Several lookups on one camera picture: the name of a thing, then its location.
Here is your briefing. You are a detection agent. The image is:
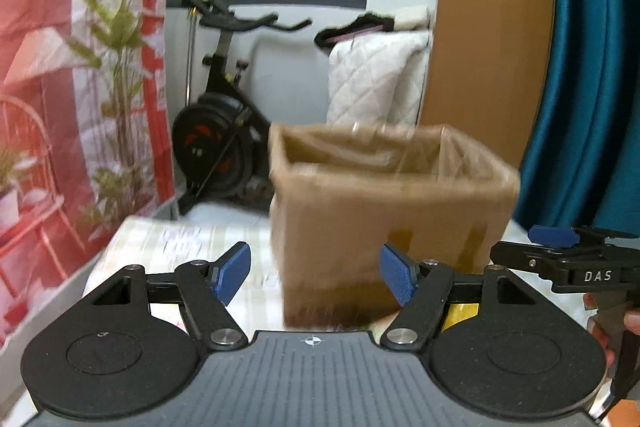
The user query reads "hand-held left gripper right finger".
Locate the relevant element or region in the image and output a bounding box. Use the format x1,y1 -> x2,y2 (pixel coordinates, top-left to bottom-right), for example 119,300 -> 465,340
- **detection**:
378,243 -> 543,353

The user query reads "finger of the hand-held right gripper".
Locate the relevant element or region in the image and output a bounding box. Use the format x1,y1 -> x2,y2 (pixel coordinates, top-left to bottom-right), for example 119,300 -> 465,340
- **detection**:
528,225 -> 639,254
489,241 -> 566,283

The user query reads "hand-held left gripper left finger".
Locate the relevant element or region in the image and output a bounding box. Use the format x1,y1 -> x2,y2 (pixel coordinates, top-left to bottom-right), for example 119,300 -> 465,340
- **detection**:
90,242 -> 252,352

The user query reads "brown cardboard box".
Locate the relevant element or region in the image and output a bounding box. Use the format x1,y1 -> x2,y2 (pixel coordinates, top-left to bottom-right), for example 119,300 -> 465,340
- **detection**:
267,123 -> 521,328

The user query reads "yellow snack packet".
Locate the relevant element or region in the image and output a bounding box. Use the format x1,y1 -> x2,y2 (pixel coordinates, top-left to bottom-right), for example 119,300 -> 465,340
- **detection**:
446,302 -> 482,327

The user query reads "person's right hand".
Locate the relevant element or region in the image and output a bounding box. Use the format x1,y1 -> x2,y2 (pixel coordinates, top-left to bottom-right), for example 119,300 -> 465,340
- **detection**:
582,293 -> 640,378

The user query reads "black exercise bike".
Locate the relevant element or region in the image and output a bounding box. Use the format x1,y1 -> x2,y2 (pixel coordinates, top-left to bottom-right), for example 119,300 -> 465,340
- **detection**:
171,0 -> 313,215

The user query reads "white quilted blanket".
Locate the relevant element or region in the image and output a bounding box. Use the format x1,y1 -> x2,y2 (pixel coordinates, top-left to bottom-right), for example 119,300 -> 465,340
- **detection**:
326,29 -> 432,128

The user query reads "wooden chair back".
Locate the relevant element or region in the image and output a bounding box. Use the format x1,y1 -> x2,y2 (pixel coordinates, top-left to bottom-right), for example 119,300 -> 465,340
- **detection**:
420,0 -> 559,168

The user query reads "black garment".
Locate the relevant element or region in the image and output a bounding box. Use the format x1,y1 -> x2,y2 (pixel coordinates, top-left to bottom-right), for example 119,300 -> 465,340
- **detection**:
314,13 -> 396,51

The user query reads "white fluffy cloth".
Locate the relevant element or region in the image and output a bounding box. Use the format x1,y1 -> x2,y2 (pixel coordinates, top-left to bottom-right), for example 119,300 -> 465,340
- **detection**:
392,6 -> 431,32

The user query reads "potted plant in pink stand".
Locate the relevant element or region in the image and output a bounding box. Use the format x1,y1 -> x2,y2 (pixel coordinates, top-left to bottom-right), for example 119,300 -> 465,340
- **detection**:
0,0 -> 177,349

